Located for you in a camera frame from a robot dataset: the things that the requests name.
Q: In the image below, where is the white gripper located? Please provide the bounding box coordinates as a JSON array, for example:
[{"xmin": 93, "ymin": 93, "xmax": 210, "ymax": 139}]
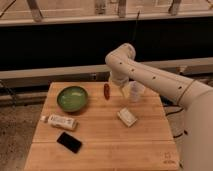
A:
[{"xmin": 109, "ymin": 71, "xmax": 130, "ymax": 98}]

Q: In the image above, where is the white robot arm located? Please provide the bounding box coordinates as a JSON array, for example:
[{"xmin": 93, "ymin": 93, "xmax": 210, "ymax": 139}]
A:
[{"xmin": 105, "ymin": 43, "xmax": 213, "ymax": 171}]

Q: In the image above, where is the green bowl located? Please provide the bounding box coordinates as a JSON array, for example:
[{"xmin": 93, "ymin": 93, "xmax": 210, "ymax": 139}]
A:
[{"xmin": 57, "ymin": 86, "xmax": 88, "ymax": 112}]

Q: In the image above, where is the white tube bottle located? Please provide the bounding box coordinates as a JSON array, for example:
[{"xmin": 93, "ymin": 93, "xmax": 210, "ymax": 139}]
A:
[{"xmin": 40, "ymin": 114, "xmax": 77, "ymax": 130}]

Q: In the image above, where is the black smartphone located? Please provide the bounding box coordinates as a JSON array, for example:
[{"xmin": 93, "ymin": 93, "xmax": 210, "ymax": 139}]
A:
[{"xmin": 57, "ymin": 132, "xmax": 82, "ymax": 153}]

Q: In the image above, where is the black cable on floor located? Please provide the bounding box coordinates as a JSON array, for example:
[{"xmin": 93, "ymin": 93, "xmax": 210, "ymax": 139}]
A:
[{"xmin": 165, "ymin": 105, "xmax": 188, "ymax": 140}]

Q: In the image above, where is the black hanging cable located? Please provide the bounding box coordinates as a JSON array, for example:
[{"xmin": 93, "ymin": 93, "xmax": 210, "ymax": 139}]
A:
[{"xmin": 130, "ymin": 9, "xmax": 141, "ymax": 48}]

